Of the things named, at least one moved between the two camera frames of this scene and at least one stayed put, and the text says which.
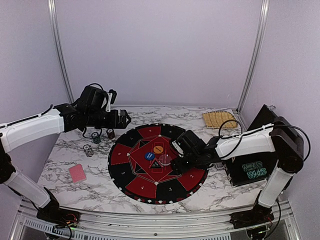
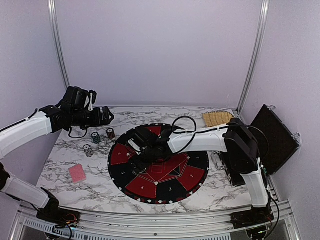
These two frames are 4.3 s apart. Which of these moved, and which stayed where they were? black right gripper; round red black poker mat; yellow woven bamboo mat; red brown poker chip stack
Moved: black right gripper
Stayed: round red black poker mat; yellow woven bamboo mat; red brown poker chip stack
